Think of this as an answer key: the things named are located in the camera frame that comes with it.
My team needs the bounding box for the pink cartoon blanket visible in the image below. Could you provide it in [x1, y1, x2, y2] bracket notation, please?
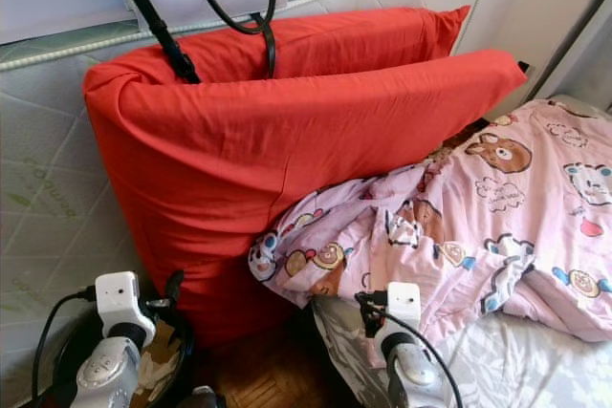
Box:
[247, 97, 612, 344]

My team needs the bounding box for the brown cardboard piece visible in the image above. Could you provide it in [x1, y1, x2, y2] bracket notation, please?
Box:
[139, 322, 181, 399]

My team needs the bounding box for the thick red cushion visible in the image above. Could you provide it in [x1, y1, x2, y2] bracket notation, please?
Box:
[83, 49, 529, 347]

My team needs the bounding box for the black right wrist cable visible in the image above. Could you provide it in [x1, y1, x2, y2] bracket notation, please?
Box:
[354, 291, 465, 408]

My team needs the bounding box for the silver robot left leg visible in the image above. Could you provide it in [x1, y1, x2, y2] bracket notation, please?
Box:
[180, 386, 221, 408]

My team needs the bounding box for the black waste bin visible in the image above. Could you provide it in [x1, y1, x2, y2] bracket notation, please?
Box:
[51, 308, 195, 408]

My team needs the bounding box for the thin red cushion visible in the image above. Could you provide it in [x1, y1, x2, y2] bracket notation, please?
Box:
[115, 5, 472, 84]

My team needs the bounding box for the grey curtain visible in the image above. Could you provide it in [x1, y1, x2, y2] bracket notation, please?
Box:
[534, 0, 612, 113]

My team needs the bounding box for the bed with grey floral sheet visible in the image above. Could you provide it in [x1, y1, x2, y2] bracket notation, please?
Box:
[311, 93, 612, 408]

